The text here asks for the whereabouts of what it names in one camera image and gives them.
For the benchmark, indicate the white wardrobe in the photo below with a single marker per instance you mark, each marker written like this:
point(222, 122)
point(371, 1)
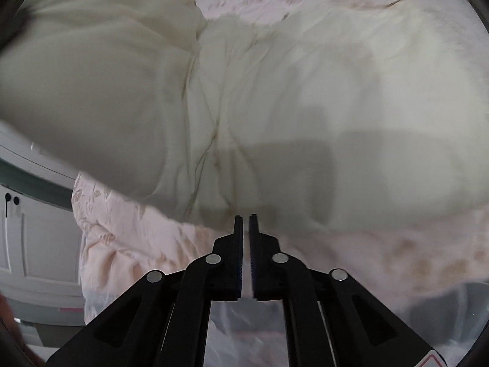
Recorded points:
point(42, 244)

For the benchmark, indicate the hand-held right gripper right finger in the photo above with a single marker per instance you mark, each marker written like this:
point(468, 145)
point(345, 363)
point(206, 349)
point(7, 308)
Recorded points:
point(263, 260)

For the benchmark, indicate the cream quilted jacket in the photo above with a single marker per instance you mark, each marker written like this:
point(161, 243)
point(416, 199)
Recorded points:
point(267, 103)

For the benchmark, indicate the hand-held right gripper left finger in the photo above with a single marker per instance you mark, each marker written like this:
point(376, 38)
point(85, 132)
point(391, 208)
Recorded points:
point(231, 260)

